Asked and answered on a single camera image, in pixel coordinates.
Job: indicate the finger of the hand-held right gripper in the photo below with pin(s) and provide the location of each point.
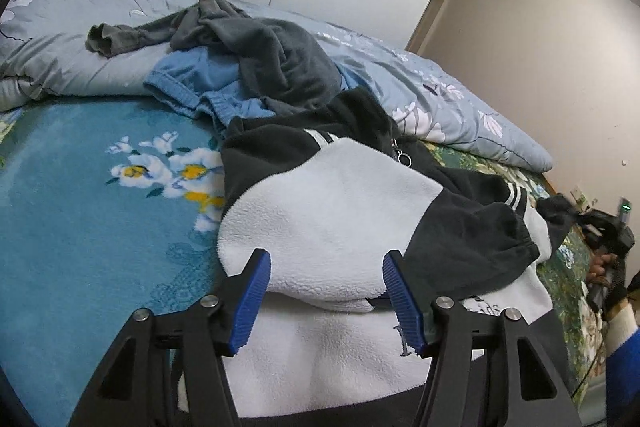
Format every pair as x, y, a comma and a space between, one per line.
592, 229

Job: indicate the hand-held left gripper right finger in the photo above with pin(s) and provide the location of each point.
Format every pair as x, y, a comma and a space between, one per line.
405, 302

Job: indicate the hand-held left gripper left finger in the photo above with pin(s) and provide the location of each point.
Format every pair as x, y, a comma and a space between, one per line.
250, 307

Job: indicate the black and white fleece jacket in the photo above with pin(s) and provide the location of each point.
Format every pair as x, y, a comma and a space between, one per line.
340, 207

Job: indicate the person's right forearm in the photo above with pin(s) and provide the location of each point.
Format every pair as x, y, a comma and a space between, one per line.
622, 367

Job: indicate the person's right hand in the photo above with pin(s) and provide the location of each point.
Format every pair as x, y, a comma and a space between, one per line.
600, 267

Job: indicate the teal floral blanket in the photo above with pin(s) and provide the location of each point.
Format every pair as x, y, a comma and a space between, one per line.
90, 217

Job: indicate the dark grey fleece pants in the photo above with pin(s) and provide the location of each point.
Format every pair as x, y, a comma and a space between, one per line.
285, 62

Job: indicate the grey t-shirt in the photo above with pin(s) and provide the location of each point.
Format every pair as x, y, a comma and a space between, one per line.
150, 32

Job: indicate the grey-blue floral quilt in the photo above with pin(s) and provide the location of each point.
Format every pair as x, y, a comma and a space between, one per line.
75, 32

